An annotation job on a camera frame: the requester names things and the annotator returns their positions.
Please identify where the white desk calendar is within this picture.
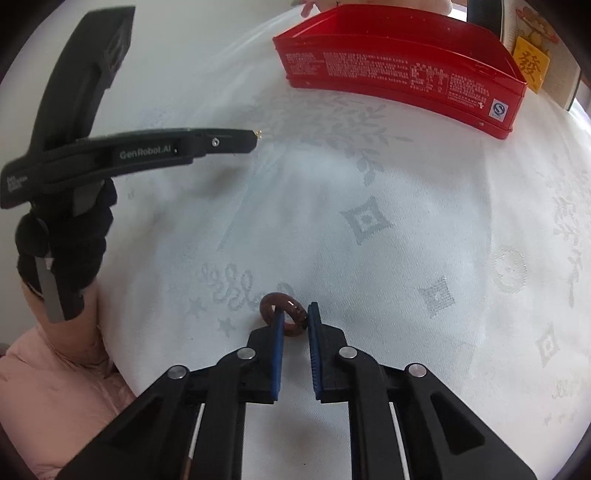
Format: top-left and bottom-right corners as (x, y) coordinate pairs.
(502, 0), (583, 110)

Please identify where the brown ring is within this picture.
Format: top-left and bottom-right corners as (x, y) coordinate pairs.
(259, 291), (309, 338)

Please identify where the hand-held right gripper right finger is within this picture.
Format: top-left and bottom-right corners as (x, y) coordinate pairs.
(307, 302), (533, 480)

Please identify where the pink plush toy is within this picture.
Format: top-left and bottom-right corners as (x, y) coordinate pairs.
(298, 0), (452, 17)

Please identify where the person's left forearm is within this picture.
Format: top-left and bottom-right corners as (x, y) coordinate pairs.
(0, 272), (139, 480)

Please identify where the red tin box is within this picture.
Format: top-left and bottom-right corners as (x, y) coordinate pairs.
(272, 4), (528, 140)

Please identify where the person's left hand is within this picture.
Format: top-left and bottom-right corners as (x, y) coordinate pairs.
(14, 178), (117, 320)

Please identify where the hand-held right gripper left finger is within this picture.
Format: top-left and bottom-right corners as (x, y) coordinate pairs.
(55, 309), (284, 480)

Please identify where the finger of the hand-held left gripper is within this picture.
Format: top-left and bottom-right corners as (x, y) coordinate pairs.
(191, 128), (257, 160)

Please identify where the black strap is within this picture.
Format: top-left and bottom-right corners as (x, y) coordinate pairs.
(466, 0), (507, 38)

